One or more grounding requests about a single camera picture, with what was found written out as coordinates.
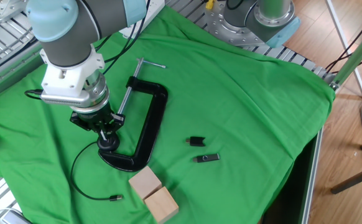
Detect silver flat device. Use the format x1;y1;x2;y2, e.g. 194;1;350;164
0;207;32;224

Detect light wooden block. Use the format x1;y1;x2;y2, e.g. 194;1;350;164
143;185;180;224
128;166;163;200

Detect green cloth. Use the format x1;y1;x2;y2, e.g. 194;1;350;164
0;6;336;224

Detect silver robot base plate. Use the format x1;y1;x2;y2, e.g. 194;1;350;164
205;0;277;47

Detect white power strip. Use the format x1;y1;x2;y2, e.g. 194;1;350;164
118;0;165;40

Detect silver perforated metal plate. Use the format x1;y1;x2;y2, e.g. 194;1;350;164
0;0;32;24

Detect black silver swivel USB drive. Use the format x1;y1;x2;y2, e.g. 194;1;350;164
192;153;221;164

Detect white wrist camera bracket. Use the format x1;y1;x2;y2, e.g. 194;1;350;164
40;45;106;108

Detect thin dark floor cables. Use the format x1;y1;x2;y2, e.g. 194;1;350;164
325;9;362;75

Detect black camera USB cable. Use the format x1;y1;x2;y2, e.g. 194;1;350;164
24;89;44;101

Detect green frame post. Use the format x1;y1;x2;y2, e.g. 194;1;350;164
333;27;362;86

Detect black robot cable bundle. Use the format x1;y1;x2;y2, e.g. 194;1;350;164
95;0;152;75

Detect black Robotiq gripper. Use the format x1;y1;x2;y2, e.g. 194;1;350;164
69;101;126;140

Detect short black USB dongle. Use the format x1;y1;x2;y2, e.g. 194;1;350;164
185;136;207;147

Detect black C-clamp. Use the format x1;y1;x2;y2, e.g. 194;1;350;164
97;57;169;172

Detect white pole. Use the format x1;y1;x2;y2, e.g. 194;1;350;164
325;0;362;101

